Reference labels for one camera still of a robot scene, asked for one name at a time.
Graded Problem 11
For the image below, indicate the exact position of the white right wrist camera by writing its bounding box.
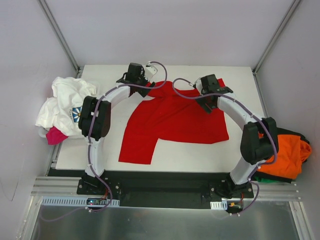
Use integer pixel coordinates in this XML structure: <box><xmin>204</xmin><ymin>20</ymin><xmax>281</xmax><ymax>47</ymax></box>
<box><xmin>193</xmin><ymin>78</ymin><xmax>203</xmax><ymax>90</ymax></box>

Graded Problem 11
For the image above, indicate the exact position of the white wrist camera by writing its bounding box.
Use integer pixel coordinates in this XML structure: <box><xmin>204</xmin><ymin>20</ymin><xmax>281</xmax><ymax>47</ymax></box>
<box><xmin>144</xmin><ymin>62</ymin><xmax>158</xmax><ymax>80</ymax></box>
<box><xmin>193</xmin><ymin>78</ymin><xmax>203</xmax><ymax>90</ymax></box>

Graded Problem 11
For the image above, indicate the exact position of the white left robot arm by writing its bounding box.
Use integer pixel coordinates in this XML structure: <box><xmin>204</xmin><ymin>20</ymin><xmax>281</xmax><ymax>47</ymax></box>
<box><xmin>78</xmin><ymin>63</ymin><xmax>158</xmax><ymax>195</ymax></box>

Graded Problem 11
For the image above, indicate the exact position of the pink t-shirt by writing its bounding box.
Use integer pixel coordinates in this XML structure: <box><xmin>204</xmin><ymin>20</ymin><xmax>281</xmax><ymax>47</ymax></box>
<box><xmin>45</xmin><ymin>127</ymin><xmax>68</xmax><ymax>146</ymax></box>

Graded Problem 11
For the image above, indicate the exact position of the aluminium front rail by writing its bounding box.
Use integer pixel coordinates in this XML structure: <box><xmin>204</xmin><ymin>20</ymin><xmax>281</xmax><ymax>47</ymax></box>
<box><xmin>31</xmin><ymin>176</ymin><xmax>303</xmax><ymax>201</ymax></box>

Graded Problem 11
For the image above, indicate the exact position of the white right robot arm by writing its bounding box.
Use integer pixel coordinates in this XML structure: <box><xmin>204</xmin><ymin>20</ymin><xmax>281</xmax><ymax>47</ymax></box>
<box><xmin>193</xmin><ymin>74</ymin><xmax>279</xmax><ymax>198</ymax></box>

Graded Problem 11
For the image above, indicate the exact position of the green t-shirt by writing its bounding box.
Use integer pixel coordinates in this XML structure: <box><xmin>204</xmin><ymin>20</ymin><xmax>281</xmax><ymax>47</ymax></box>
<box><xmin>254</xmin><ymin>176</ymin><xmax>278</xmax><ymax>183</ymax></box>

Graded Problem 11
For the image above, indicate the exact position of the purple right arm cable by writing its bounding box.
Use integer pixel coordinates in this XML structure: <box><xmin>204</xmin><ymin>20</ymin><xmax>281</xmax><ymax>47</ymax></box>
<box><xmin>172</xmin><ymin>77</ymin><xmax>279</xmax><ymax>176</ymax></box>

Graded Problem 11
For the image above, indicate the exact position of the white daisy print t-shirt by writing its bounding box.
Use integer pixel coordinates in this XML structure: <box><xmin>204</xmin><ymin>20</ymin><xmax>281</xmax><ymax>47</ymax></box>
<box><xmin>35</xmin><ymin>76</ymin><xmax>98</xmax><ymax>139</ymax></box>

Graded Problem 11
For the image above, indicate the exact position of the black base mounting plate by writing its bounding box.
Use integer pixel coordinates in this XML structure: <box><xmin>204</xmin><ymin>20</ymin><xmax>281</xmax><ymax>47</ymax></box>
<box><xmin>76</xmin><ymin>170</ymin><xmax>259</xmax><ymax>209</ymax></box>

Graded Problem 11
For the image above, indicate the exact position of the aluminium frame post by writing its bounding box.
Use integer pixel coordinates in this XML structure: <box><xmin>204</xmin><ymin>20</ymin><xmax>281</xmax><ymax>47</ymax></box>
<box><xmin>37</xmin><ymin>0</ymin><xmax>83</xmax><ymax>78</ymax></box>
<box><xmin>252</xmin><ymin>0</ymin><xmax>303</xmax><ymax>76</ymax></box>

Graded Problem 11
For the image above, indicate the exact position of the red t-shirt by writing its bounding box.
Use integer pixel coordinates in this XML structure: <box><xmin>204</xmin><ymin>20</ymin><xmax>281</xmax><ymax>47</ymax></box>
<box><xmin>118</xmin><ymin>81</ymin><xmax>229</xmax><ymax>165</ymax></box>

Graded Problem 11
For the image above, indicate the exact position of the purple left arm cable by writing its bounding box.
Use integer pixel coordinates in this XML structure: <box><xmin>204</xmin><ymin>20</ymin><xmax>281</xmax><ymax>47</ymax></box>
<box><xmin>39</xmin><ymin>60</ymin><xmax>168</xmax><ymax>222</ymax></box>

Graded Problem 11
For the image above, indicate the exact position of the orange t-shirt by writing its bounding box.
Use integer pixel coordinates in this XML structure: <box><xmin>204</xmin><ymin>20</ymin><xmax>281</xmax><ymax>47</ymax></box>
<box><xmin>256</xmin><ymin>134</ymin><xmax>312</xmax><ymax>182</ymax></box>

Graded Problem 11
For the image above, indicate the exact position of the white slotted cable duct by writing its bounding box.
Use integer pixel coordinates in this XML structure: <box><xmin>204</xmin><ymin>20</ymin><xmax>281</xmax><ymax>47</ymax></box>
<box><xmin>41</xmin><ymin>196</ymin><xmax>120</xmax><ymax>208</ymax></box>

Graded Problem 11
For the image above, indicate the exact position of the small white cable duct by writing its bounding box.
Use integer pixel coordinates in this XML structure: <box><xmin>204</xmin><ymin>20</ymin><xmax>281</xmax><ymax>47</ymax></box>
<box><xmin>210</xmin><ymin>200</ymin><xmax>228</xmax><ymax>211</ymax></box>

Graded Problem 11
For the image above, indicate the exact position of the right aluminium frame post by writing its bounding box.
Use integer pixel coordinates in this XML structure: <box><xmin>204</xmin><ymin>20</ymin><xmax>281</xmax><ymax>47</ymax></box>
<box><xmin>252</xmin><ymin>0</ymin><xmax>303</xmax><ymax>76</ymax></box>

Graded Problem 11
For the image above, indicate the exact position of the black t-shirt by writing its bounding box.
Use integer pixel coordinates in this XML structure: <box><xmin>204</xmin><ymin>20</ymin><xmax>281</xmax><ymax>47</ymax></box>
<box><xmin>275</xmin><ymin>127</ymin><xmax>312</xmax><ymax>183</ymax></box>

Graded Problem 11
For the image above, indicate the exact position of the left aluminium frame post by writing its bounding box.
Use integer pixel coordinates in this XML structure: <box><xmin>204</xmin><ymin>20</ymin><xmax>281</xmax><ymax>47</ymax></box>
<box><xmin>37</xmin><ymin>0</ymin><xmax>83</xmax><ymax>78</ymax></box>

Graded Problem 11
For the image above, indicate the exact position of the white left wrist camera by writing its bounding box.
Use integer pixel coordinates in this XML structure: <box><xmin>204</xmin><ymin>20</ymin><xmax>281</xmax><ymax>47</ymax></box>
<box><xmin>144</xmin><ymin>62</ymin><xmax>158</xmax><ymax>80</ymax></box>

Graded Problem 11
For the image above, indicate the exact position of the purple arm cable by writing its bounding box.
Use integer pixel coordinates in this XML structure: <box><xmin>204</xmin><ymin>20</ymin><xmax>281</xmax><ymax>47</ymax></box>
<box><xmin>172</xmin><ymin>77</ymin><xmax>279</xmax><ymax>176</ymax></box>
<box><xmin>39</xmin><ymin>60</ymin><xmax>168</xmax><ymax>222</ymax></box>

